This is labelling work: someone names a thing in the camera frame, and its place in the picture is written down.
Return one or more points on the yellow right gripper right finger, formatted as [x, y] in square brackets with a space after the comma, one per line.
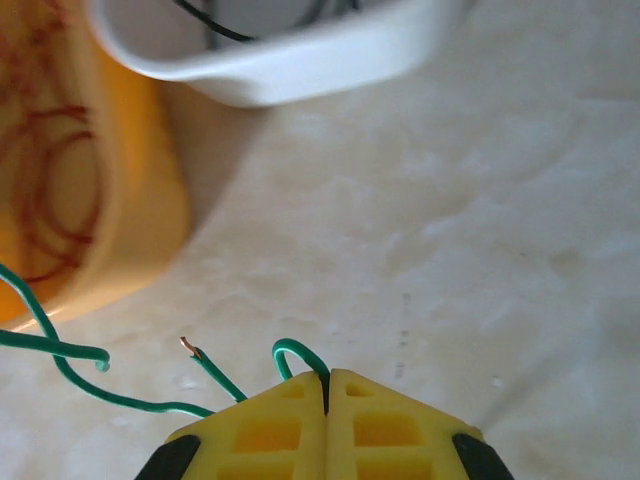
[390, 435]

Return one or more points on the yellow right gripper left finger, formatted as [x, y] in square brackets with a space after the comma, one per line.
[270, 435]

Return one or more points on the orange plastic bin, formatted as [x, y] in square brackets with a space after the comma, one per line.
[135, 200]

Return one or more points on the white plastic bin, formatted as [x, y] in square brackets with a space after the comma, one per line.
[300, 65]

